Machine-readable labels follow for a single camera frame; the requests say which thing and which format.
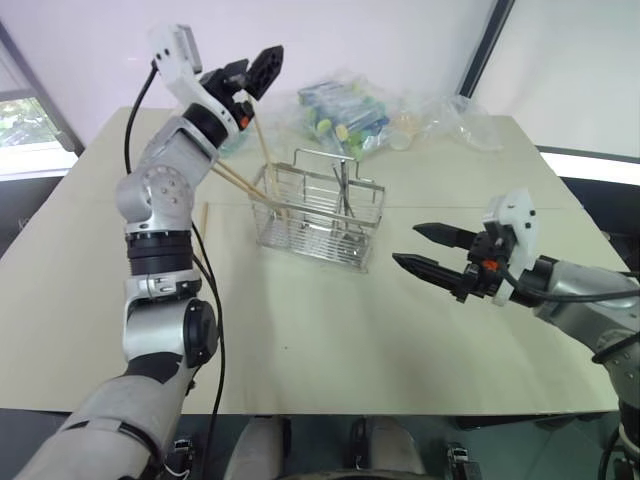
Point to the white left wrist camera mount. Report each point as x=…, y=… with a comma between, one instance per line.
x=170, y=50

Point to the plastic bag of blue packs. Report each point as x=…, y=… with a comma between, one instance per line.
x=345, y=112

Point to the crumpled clear plastic bag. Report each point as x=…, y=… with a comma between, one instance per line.
x=450, y=122

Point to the grey rounded robot leg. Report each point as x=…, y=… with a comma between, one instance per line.
x=387, y=450

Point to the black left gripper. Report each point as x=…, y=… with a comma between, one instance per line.
x=220, y=85

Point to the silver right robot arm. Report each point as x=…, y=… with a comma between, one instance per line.
x=580, y=305

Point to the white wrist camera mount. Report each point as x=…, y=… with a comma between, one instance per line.
x=520, y=220
x=170, y=50

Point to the dark wall frame strip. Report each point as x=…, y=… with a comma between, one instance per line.
x=487, y=47

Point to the dark utensils in basket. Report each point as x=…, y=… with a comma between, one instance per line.
x=344, y=195

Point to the wooden chopstick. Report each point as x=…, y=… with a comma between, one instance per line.
x=235, y=184
x=264, y=150
x=240, y=177

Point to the dark window frame post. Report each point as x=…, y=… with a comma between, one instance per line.
x=45, y=95

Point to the black side surface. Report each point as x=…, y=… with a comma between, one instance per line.
x=600, y=200

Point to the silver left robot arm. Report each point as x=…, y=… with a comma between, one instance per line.
x=150, y=200

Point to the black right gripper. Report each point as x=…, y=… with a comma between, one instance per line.
x=487, y=255

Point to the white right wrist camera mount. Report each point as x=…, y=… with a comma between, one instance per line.
x=520, y=220

